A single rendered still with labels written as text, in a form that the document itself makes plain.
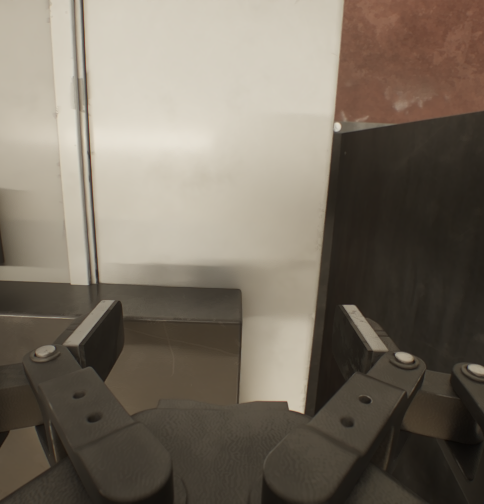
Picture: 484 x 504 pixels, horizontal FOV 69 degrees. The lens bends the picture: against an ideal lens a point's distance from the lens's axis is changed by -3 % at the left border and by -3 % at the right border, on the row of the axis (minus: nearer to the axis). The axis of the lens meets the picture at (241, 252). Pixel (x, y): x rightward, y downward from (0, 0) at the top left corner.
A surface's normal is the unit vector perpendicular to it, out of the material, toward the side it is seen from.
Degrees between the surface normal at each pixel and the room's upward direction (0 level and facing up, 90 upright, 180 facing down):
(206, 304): 90
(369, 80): 0
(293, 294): 0
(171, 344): 0
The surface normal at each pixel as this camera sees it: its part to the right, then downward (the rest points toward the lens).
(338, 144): 0.01, 0.27
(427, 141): -1.00, -0.02
